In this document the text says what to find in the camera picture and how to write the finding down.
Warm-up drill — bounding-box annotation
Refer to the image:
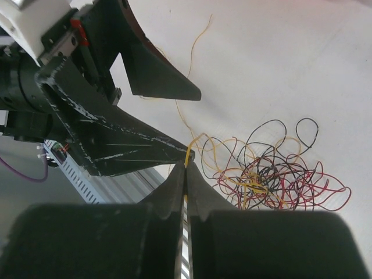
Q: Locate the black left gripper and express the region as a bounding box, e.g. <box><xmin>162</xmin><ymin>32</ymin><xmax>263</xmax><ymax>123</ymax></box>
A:
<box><xmin>1</xmin><ymin>1</ymin><xmax>121</xmax><ymax>142</ymax></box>

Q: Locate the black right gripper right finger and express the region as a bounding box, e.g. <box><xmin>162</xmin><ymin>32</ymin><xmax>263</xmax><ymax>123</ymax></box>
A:
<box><xmin>185</xmin><ymin>163</ymin><xmax>369</xmax><ymax>278</ymax></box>

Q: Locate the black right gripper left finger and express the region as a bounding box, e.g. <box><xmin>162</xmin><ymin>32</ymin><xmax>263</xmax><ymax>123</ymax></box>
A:
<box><xmin>1</xmin><ymin>162</ymin><xmax>185</xmax><ymax>278</ymax></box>

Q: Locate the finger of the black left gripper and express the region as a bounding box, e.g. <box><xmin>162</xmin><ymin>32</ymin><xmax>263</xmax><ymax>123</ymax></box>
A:
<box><xmin>81</xmin><ymin>1</ymin><xmax>201</xmax><ymax>101</ymax></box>
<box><xmin>35</xmin><ymin>57</ymin><xmax>195</xmax><ymax>176</ymax></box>

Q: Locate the multicolour wire bundle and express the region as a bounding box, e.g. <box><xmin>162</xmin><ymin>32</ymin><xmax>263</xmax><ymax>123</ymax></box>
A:
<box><xmin>202</xmin><ymin>117</ymin><xmax>352</xmax><ymax>212</ymax></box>

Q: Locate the aluminium extrusion rail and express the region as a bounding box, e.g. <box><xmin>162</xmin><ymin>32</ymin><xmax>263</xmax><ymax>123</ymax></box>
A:
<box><xmin>87</xmin><ymin>167</ymin><xmax>192</xmax><ymax>279</ymax></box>

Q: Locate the white slotted cable duct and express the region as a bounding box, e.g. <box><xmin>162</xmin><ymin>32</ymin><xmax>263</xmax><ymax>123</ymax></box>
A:
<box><xmin>44</xmin><ymin>139</ymin><xmax>105</xmax><ymax>205</ymax></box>

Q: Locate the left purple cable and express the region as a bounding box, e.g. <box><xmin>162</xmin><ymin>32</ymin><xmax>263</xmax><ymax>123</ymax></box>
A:
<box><xmin>0</xmin><ymin>155</ymin><xmax>49</xmax><ymax>183</ymax></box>

